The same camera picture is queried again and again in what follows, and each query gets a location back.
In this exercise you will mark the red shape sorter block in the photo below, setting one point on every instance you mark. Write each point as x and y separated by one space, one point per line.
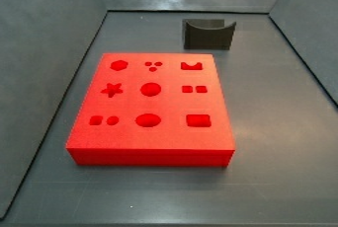
154 112

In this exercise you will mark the dark grey curved holder block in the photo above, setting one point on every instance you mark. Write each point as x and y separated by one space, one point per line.
207 34

